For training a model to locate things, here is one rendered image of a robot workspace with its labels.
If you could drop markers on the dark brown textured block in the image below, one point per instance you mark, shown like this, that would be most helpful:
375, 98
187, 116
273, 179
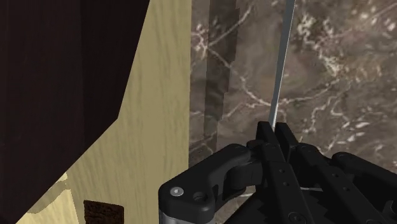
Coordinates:
104, 213

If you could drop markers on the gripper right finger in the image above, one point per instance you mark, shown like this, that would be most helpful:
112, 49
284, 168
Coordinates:
350, 173

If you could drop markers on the thin silver metal blade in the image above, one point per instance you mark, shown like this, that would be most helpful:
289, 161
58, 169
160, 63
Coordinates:
282, 62

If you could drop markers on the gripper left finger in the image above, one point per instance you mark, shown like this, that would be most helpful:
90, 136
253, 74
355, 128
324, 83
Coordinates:
211, 176

